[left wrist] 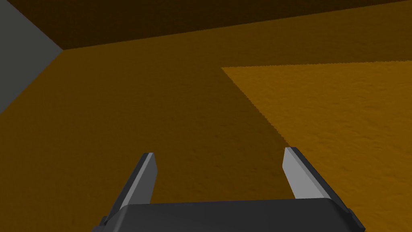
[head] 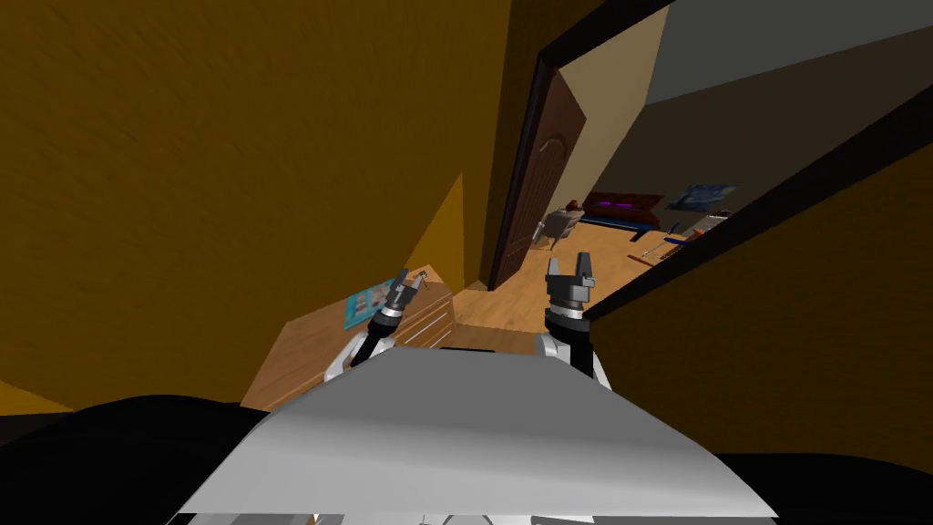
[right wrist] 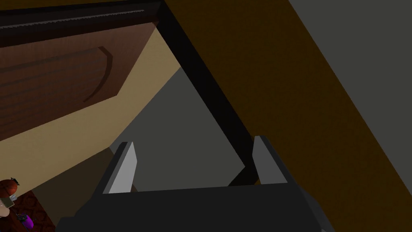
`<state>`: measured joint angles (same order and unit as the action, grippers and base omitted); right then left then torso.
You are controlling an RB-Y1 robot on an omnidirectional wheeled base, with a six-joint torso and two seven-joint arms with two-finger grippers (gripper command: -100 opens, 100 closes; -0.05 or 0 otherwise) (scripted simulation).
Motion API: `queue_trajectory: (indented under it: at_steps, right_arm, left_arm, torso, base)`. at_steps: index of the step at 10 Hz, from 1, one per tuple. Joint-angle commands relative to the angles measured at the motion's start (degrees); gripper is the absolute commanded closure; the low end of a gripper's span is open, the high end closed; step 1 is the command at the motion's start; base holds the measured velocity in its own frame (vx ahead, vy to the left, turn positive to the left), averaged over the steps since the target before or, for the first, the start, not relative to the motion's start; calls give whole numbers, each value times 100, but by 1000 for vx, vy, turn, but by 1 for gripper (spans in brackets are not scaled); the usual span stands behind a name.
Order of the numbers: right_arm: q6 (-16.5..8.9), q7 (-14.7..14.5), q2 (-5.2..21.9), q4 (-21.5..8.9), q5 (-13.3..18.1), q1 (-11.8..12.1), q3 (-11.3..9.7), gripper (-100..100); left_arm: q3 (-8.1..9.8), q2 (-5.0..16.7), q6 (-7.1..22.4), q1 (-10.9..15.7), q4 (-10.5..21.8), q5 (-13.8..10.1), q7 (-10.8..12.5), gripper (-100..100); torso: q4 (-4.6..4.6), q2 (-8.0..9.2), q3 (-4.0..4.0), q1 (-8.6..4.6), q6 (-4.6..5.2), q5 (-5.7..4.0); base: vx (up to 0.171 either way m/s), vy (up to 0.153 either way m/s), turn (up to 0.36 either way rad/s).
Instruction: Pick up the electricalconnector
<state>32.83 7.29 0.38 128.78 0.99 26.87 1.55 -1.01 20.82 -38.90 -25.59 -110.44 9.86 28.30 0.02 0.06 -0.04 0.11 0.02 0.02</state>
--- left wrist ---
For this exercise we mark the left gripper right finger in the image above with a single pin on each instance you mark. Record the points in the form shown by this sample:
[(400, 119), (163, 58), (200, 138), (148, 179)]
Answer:
[(304, 178)]

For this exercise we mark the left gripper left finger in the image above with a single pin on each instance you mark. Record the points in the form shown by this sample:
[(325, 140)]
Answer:
[(140, 184)]

